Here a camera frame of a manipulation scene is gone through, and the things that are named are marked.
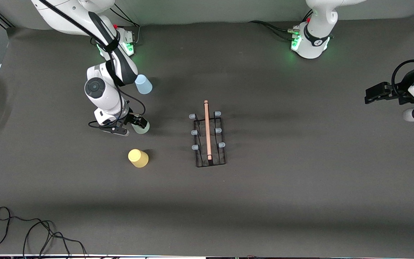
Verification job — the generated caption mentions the pale green plastic cup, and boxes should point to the pale green plastic cup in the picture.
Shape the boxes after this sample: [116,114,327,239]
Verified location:
[131,119,150,135]

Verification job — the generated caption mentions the light blue plastic cup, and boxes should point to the light blue plastic cup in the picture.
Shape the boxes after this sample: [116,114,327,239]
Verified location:
[134,74,153,95]

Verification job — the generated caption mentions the yellow plastic cup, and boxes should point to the yellow plastic cup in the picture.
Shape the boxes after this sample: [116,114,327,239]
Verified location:
[128,149,149,168]

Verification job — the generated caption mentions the black wire cup holder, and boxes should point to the black wire cup holder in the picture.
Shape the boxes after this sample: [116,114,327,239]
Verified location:
[189,100,227,168]

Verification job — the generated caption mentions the dark grey table mat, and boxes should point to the dark grey table mat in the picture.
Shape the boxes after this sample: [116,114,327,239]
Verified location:
[0,13,414,256]

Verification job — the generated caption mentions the black right arm base cables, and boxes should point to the black right arm base cables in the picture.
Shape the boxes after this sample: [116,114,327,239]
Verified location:
[111,2,141,45]

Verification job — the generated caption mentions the black arm base cables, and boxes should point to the black arm base cables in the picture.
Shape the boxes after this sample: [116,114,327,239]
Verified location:
[248,20,295,41]
[111,2,141,45]

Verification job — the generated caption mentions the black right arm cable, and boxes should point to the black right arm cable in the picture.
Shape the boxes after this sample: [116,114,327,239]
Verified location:
[39,0,146,130]

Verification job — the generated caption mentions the thin black loose cable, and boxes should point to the thin black loose cable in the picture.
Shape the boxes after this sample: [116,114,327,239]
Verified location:
[0,206,89,256]

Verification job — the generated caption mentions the black left arm base cables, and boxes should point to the black left arm base cables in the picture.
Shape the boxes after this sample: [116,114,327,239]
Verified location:
[248,20,295,41]

